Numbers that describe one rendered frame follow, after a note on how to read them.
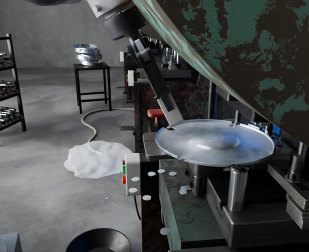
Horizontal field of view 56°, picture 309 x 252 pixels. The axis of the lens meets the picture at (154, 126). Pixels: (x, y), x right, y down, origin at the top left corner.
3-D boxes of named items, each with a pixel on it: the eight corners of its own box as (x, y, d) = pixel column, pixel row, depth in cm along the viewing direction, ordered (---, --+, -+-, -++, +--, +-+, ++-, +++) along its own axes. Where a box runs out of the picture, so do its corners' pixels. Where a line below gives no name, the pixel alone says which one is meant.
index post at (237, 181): (230, 212, 58) (235, 169, 55) (225, 203, 61) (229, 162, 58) (244, 211, 58) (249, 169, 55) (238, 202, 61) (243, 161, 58)
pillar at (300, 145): (297, 170, 68) (308, 113, 63) (292, 166, 70) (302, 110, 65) (306, 170, 68) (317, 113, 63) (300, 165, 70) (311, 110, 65)
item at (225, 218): (229, 249, 57) (232, 224, 55) (184, 151, 99) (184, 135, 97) (371, 238, 60) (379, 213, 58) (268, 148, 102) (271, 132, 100)
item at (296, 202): (301, 229, 53) (311, 180, 50) (260, 181, 69) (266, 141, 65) (332, 227, 54) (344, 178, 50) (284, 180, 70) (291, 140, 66)
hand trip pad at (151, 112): (148, 134, 103) (148, 113, 101) (147, 128, 109) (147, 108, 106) (168, 133, 104) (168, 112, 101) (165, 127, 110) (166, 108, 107)
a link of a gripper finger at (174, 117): (169, 90, 57) (169, 91, 56) (183, 119, 60) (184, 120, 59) (155, 97, 57) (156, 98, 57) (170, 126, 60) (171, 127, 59)
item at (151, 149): (146, 204, 70) (146, 153, 65) (143, 175, 83) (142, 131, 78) (247, 198, 72) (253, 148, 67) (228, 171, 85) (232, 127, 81)
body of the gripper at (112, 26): (102, 21, 55) (126, 64, 59) (101, 21, 47) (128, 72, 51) (137, 2, 55) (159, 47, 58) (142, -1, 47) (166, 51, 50)
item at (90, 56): (79, 114, 351) (73, 46, 324) (76, 104, 391) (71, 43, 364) (112, 111, 362) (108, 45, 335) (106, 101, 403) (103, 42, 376)
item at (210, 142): (247, 182, 54) (248, 178, 54) (131, 144, 71) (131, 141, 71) (288, 136, 76) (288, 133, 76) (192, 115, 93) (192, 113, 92)
